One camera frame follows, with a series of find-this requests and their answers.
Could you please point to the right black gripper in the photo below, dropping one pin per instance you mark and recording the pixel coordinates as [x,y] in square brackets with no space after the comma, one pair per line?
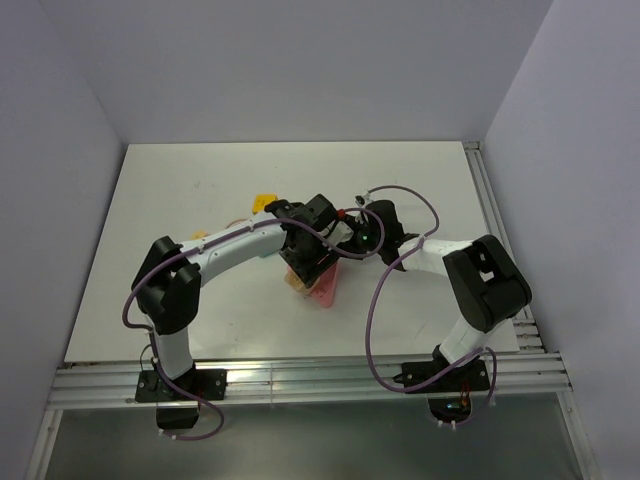
[360,222]

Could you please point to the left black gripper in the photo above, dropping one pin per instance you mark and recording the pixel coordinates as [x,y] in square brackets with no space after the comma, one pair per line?
[309,272]

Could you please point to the beige cube socket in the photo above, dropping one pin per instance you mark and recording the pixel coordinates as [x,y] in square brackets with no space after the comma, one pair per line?
[292,279]

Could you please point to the pink triangular power strip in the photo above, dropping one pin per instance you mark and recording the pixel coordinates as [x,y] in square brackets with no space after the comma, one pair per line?
[323,291]

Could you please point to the yellow cube socket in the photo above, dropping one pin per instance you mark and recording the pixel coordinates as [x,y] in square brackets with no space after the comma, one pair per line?
[261,201]

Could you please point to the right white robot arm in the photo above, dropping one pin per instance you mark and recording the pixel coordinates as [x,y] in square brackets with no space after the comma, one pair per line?
[449,296]

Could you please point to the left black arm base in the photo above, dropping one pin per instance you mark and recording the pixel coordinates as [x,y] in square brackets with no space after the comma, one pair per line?
[207,384]

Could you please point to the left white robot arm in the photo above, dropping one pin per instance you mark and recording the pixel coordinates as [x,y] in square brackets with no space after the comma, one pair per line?
[167,286]

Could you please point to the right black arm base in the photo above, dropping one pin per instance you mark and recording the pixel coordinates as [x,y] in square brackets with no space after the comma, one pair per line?
[455,398]

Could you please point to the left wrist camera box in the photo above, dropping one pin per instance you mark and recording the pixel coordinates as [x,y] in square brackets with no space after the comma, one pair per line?
[340,231]

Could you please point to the aluminium rail frame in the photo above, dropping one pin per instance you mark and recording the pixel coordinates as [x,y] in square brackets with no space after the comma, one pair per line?
[84,386]

